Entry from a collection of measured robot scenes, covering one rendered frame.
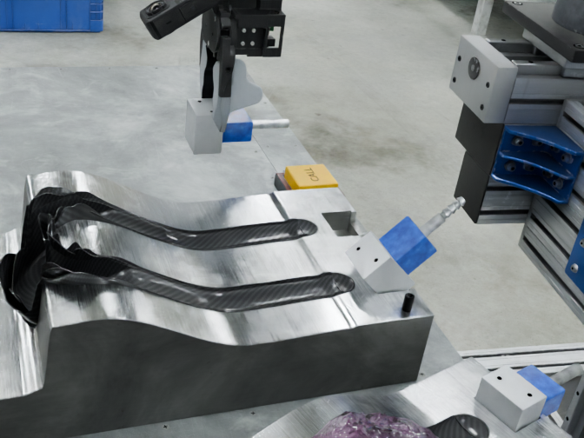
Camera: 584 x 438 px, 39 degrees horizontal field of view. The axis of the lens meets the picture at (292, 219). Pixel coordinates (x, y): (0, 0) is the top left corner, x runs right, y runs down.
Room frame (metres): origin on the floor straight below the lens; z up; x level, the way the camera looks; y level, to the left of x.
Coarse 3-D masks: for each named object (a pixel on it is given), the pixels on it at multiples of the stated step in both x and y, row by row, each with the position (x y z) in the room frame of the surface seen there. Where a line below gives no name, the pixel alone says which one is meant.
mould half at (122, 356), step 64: (128, 192) 0.79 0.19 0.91; (320, 192) 0.89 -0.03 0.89; (0, 256) 0.70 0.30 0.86; (128, 256) 0.65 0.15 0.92; (192, 256) 0.72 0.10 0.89; (256, 256) 0.74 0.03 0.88; (320, 256) 0.75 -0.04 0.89; (0, 320) 0.60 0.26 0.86; (64, 320) 0.53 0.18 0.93; (128, 320) 0.55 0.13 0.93; (192, 320) 0.60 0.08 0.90; (256, 320) 0.63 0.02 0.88; (320, 320) 0.64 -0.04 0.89; (384, 320) 0.65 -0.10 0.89; (0, 384) 0.52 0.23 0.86; (64, 384) 0.52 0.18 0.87; (128, 384) 0.55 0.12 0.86; (192, 384) 0.57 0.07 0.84; (256, 384) 0.60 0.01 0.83; (320, 384) 0.63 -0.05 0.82; (384, 384) 0.66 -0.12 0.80
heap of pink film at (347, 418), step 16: (336, 416) 0.48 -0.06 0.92; (352, 416) 0.48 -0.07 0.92; (368, 416) 0.50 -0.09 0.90; (384, 416) 0.51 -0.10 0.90; (320, 432) 0.47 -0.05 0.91; (336, 432) 0.46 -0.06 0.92; (352, 432) 0.46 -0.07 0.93; (368, 432) 0.47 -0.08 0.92; (384, 432) 0.47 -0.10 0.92; (400, 432) 0.49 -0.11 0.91; (416, 432) 0.49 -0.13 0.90
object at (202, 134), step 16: (192, 112) 0.93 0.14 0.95; (208, 112) 0.92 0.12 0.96; (240, 112) 0.97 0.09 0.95; (192, 128) 0.92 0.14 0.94; (208, 128) 0.92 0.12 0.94; (240, 128) 0.94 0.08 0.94; (256, 128) 0.96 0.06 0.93; (272, 128) 0.97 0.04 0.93; (192, 144) 0.92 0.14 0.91; (208, 144) 0.92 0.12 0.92
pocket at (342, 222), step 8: (328, 216) 0.84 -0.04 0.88; (336, 216) 0.85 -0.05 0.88; (344, 216) 0.85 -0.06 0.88; (352, 216) 0.85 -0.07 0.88; (328, 224) 0.84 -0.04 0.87; (336, 224) 0.85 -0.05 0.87; (344, 224) 0.85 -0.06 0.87; (352, 224) 0.85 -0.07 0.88; (336, 232) 0.84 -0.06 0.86; (344, 232) 0.85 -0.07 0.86; (352, 232) 0.84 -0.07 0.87; (360, 232) 0.83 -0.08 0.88
